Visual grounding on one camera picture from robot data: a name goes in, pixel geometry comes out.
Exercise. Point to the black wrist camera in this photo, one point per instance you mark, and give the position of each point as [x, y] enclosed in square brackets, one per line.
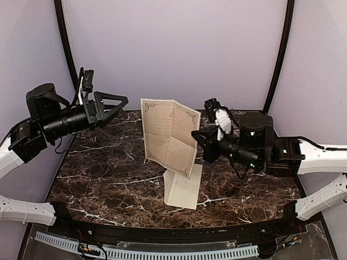
[87, 85]
[212, 107]

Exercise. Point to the cream paper envelope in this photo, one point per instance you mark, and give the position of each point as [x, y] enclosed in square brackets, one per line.
[182, 192]

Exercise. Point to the black left corner frame post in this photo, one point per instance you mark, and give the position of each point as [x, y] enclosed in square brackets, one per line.
[60, 17]

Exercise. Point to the black right corner frame post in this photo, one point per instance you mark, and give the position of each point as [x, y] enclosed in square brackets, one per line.
[280, 56]

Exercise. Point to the spare white paper sheet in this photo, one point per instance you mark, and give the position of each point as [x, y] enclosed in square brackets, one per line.
[167, 127]

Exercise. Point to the white slotted cable duct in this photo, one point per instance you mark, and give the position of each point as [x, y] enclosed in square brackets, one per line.
[132, 250]

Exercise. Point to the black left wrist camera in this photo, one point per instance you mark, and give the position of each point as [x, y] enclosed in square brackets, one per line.
[87, 85]

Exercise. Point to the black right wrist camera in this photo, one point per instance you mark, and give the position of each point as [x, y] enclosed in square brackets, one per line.
[212, 107]

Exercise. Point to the black front table rail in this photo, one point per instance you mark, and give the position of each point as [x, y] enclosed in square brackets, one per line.
[259, 232]

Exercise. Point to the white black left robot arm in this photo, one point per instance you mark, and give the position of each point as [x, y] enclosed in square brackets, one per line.
[52, 117]

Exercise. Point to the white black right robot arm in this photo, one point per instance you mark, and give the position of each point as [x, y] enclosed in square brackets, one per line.
[259, 149]

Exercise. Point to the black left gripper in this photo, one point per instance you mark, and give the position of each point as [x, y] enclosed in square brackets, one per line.
[95, 110]

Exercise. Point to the black corner frame post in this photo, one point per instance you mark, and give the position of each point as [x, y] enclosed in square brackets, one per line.
[280, 56]
[60, 17]

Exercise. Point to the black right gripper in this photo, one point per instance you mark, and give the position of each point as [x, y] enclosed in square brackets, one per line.
[208, 144]

